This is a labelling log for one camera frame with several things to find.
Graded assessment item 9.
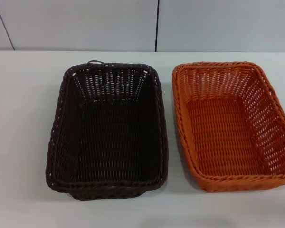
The dark brown woven basket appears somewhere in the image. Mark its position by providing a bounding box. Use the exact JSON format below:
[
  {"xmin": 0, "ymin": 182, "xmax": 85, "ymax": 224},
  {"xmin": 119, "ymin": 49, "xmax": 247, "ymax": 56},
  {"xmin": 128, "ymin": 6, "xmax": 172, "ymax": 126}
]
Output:
[{"xmin": 44, "ymin": 60, "xmax": 169, "ymax": 198}]

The orange woven basket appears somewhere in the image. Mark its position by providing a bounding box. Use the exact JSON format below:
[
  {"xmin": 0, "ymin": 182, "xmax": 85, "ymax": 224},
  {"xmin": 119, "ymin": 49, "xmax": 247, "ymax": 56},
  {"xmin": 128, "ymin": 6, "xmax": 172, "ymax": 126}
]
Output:
[{"xmin": 171, "ymin": 61, "xmax": 285, "ymax": 192}]

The black vertical wall strip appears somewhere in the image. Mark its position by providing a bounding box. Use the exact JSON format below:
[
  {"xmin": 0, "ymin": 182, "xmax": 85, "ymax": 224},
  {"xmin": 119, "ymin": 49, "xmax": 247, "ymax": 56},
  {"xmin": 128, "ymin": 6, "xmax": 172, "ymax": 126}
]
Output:
[{"xmin": 154, "ymin": 0, "xmax": 161, "ymax": 52}]

